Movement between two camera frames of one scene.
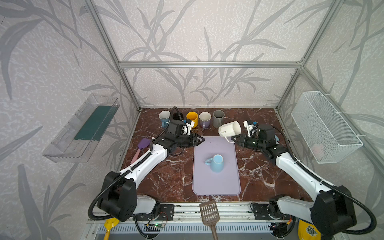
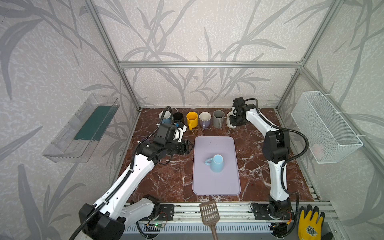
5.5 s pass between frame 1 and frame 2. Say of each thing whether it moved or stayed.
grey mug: stayed
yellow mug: stayed
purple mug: stayed
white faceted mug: moved
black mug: stayed
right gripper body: moved
